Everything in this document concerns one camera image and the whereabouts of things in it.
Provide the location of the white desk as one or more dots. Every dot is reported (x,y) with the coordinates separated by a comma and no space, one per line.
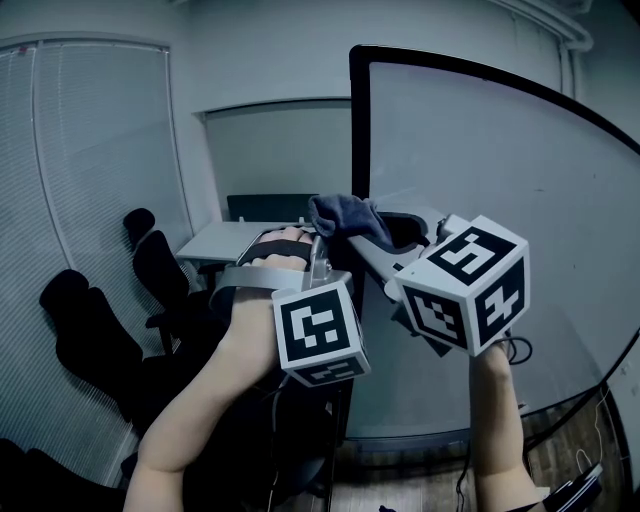
(215,245)

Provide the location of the large whiteboard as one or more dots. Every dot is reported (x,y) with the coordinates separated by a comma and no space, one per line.
(360,125)

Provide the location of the person's left hand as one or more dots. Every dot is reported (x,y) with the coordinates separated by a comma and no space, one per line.
(277,235)

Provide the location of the white ceiling pipe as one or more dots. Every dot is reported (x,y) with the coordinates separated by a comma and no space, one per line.
(550,25)

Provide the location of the white window blinds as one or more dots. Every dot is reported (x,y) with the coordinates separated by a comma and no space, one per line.
(100,175)

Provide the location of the white vertical pipe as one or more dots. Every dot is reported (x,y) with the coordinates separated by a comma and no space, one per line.
(567,70)

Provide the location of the black office chair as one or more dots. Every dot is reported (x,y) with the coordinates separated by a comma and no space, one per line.
(300,425)
(50,475)
(160,275)
(90,340)

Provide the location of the person's right forearm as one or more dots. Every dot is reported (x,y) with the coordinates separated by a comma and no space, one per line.
(500,425)

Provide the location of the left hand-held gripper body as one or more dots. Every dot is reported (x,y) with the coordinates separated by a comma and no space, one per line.
(315,330)

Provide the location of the person's left forearm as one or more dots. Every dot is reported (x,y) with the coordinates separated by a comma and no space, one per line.
(210,400)

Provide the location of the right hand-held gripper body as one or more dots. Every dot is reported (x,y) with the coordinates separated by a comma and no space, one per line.
(450,300)

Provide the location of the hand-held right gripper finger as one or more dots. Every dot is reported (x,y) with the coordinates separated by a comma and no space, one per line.
(377,262)
(432,232)

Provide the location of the black desk screen panel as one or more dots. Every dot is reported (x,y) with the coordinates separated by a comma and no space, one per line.
(270,207)

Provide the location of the blue-grey cloth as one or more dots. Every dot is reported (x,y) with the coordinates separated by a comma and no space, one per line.
(340,215)

